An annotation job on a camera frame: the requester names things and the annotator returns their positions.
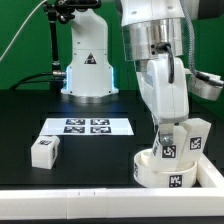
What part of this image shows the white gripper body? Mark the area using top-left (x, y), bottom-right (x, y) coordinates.
top-left (136, 56), bottom-right (189, 124)

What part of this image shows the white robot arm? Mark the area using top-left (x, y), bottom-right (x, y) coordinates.
top-left (62, 0), bottom-right (191, 145)

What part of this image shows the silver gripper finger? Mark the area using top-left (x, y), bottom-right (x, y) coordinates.
top-left (159, 123), bottom-right (174, 146)

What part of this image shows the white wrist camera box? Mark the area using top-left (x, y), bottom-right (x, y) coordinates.
top-left (185, 69), bottom-right (224, 101)

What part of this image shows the white L-shaped fence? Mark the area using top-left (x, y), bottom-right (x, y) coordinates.
top-left (0, 156), bottom-right (224, 220)

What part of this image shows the black cable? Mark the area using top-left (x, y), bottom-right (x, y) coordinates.
top-left (8, 72), bottom-right (67, 91)

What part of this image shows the white cable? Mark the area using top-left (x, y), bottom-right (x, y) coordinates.
top-left (0, 0), bottom-right (48, 63)

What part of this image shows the white marker sheet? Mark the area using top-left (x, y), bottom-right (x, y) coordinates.
top-left (40, 118), bottom-right (133, 136)

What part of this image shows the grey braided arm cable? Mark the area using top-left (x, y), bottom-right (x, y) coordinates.
top-left (179, 0), bottom-right (224, 88)

